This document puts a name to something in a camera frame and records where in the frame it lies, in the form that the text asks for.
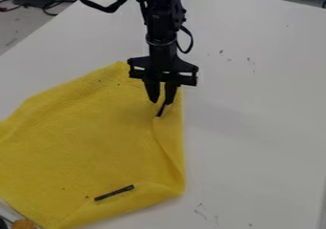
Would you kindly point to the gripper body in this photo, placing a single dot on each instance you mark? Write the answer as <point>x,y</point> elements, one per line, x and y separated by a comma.
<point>162,64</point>

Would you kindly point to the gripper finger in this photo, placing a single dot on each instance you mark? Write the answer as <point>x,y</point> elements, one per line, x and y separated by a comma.
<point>152,89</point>
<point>171,93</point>

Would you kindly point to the yellow cloth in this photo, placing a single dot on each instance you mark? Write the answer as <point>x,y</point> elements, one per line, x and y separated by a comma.
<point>93,143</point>

